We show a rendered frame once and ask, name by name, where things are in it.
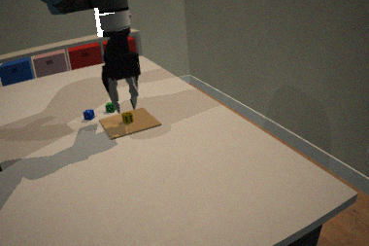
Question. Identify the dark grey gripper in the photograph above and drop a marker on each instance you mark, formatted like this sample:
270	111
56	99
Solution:
125	65

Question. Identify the blue die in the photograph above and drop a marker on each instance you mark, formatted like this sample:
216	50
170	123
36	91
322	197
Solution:
89	115

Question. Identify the green die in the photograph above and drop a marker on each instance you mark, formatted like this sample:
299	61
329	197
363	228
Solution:
110	108

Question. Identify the yellow die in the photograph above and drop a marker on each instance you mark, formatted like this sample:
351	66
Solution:
127	117

